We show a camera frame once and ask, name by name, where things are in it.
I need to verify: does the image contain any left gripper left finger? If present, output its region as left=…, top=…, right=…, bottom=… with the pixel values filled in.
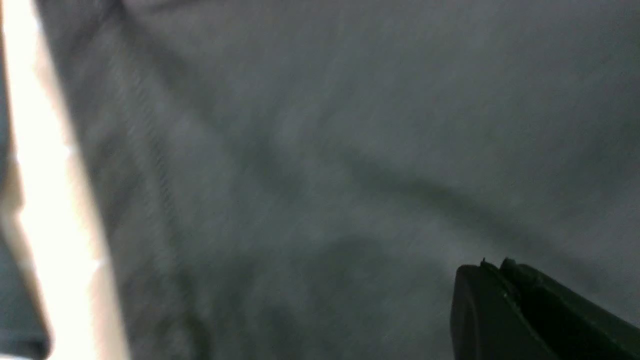
left=450, top=264, right=546, bottom=360

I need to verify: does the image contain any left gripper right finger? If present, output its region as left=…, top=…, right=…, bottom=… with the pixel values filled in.
left=482, top=259, right=639, bottom=360

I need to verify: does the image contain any dark gray long-sleeved shirt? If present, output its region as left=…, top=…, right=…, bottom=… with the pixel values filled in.
left=0, top=0, right=640, bottom=360

